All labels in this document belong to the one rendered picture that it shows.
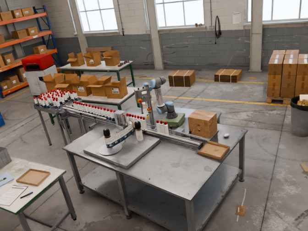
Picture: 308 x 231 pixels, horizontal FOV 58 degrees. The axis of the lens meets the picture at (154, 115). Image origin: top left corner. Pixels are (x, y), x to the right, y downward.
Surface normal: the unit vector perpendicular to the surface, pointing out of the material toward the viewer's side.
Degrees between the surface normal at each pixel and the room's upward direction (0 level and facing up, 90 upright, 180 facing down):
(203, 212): 1
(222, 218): 0
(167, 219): 1
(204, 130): 90
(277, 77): 88
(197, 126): 90
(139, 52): 90
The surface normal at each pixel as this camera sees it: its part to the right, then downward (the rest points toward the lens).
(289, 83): -0.42, 0.47
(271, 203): -0.13, -0.89
